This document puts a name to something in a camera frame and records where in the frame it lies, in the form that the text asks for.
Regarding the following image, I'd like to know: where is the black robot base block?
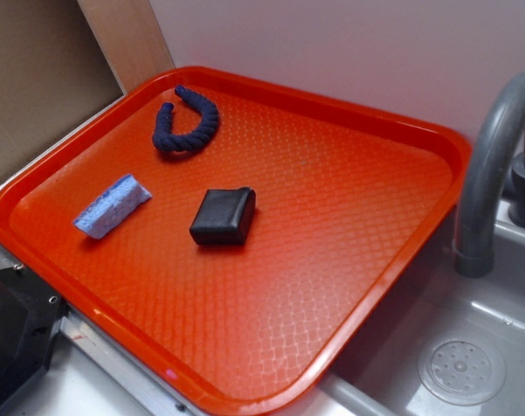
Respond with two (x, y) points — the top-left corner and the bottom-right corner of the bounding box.
(0, 266), (66, 413)

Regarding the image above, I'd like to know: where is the blue sponge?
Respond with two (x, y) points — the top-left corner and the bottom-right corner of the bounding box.
(73, 174), (152, 240)

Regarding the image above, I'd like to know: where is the black rectangular block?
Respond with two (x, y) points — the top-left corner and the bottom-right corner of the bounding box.
(190, 187), (256, 245)

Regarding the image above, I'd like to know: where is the orange plastic tray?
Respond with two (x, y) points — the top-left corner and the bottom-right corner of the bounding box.
(0, 68), (470, 415)

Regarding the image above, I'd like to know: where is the grey curved faucet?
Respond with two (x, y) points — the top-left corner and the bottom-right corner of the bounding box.
(452, 71), (525, 278)

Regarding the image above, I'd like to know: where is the light wooden board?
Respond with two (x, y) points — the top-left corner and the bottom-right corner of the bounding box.
(78, 0), (175, 94)

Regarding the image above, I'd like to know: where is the grey plastic sink basin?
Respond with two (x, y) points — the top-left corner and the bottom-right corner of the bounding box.
(322, 197), (525, 416)

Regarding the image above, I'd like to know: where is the brown cardboard panel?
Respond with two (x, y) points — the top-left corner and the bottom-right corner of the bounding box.
(0, 1), (122, 185)

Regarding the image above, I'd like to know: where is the round sink drain strainer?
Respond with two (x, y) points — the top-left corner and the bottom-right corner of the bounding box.
(418, 333), (506, 406)

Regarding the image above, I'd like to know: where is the dark blue rope piece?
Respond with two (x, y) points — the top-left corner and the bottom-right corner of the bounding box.
(152, 84), (221, 154)

